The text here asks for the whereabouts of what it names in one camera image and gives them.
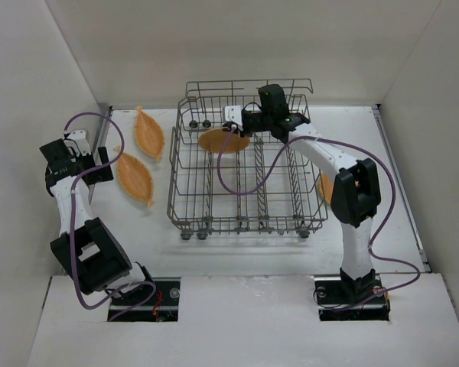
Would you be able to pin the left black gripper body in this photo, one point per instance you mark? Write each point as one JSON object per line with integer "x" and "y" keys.
{"x": 100, "y": 168}

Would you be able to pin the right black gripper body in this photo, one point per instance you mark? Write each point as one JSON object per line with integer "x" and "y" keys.
{"x": 245, "y": 121}

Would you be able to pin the round orange woven plate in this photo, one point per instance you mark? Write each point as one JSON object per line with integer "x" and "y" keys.
{"x": 325, "y": 188}
{"x": 217, "y": 140}

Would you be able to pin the leaf-shaped orange woven plate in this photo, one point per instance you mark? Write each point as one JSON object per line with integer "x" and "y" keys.
{"x": 149, "y": 135}

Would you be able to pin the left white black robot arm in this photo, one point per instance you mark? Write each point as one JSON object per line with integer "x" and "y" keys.
{"x": 85, "y": 248}

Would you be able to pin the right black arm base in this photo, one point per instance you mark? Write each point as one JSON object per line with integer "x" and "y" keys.
{"x": 335, "y": 304}

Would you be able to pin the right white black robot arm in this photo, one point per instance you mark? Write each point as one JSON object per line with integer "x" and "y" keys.
{"x": 355, "y": 195}

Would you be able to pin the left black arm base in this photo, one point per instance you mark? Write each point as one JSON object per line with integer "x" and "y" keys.
{"x": 140, "y": 305}

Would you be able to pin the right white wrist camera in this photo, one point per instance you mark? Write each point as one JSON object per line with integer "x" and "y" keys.
{"x": 233, "y": 114}

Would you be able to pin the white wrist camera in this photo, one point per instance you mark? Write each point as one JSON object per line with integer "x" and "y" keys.
{"x": 77, "y": 142}
{"x": 233, "y": 114}

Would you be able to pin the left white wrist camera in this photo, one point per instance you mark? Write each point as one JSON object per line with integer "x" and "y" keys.
{"x": 77, "y": 142}

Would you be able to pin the grey wire dish rack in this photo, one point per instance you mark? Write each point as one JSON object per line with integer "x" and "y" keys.
{"x": 259, "y": 189}

